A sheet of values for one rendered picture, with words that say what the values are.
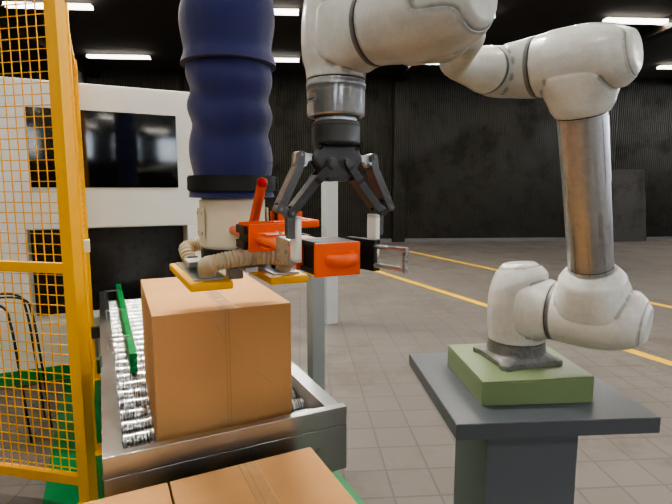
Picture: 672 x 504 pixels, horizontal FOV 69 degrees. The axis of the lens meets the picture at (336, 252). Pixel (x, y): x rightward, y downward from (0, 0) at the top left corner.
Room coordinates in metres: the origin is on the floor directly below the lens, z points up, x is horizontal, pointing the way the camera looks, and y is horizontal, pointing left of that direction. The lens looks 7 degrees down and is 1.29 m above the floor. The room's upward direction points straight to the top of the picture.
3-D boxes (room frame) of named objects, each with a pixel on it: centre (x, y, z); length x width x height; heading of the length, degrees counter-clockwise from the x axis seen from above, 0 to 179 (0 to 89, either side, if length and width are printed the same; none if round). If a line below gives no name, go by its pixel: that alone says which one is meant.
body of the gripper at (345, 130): (0.77, 0.00, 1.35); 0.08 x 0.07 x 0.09; 116
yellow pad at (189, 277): (1.25, 0.36, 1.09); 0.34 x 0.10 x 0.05; 26
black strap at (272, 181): (1.29, 0.27, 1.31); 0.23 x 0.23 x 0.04
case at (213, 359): (1.65, 0.44, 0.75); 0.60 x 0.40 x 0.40; 24
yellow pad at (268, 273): (1.33, 0.19, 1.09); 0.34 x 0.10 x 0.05; 26
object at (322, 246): (0.75, 0.01, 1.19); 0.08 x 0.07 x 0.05; 26
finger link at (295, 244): (0.74, 0.06, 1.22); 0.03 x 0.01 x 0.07; 26
